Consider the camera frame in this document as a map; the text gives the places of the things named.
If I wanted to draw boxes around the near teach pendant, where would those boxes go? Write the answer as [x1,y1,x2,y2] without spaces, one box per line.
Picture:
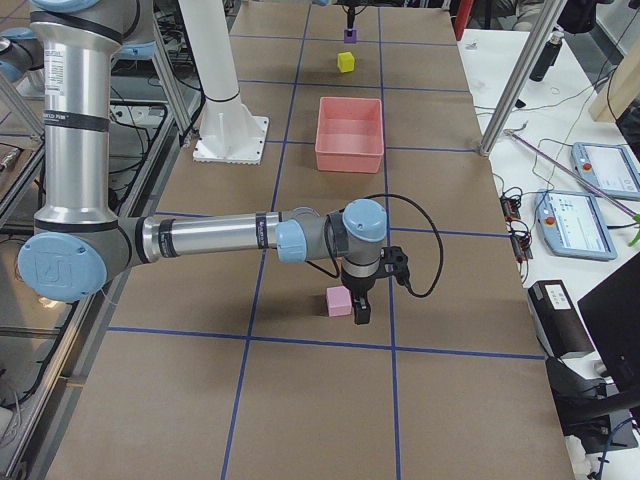
[535,189,617,261]

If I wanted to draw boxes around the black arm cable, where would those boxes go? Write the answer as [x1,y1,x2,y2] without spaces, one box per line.
[309,193,445,299]

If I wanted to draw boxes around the purple foam block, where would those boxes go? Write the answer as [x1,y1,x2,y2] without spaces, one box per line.
[343,28,357,44]

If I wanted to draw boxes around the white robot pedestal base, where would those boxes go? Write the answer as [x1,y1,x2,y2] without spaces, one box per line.
[179,0,269,165]

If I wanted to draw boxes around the yellow foam block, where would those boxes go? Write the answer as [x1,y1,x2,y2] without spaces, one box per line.
[337,51,356,74]

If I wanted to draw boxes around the purple rod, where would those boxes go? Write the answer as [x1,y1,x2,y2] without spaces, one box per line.
[503,129,639,223]

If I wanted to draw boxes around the black box with label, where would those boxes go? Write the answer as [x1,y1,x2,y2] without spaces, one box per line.
[527,280,595,359]

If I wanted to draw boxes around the teach pendant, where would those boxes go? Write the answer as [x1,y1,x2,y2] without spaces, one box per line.
[535,189,617,261]
[571,142,639,200]

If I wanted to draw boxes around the black water bottle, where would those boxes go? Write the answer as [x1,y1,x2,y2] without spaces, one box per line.
[529,30,564,82]

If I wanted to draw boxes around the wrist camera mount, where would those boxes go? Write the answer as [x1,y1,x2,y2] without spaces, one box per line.
[376,246,410,288]

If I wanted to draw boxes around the black monitor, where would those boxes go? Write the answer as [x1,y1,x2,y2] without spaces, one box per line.
[578,254,639,391]

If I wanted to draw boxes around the aluminium frame post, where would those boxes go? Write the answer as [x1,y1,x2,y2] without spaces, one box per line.
[478,0,567,157]

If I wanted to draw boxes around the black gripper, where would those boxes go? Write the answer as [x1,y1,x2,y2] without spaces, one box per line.
[341,272,376,325]

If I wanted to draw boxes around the far teach pendant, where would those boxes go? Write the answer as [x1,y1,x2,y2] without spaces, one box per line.
[571,142,639,200]

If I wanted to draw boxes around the pink plastic bin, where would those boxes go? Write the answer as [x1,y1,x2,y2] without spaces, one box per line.
[315,97,385,174]

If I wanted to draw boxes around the light pink foam block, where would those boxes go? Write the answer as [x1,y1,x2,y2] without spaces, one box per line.
[326,286,352,317]

